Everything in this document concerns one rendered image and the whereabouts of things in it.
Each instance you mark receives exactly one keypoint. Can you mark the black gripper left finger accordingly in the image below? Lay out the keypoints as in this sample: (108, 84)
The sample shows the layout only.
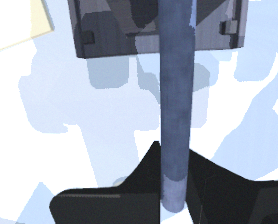
(137, 200)

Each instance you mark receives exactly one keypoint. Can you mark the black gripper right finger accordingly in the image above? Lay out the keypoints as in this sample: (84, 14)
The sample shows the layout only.
(215, 195)

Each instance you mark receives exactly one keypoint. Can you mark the dark grey housing block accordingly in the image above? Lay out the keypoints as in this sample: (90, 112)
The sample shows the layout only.
(112, 28)

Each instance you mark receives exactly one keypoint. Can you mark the blue-grey cylinder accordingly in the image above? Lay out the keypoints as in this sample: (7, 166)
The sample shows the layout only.
(177, 26)

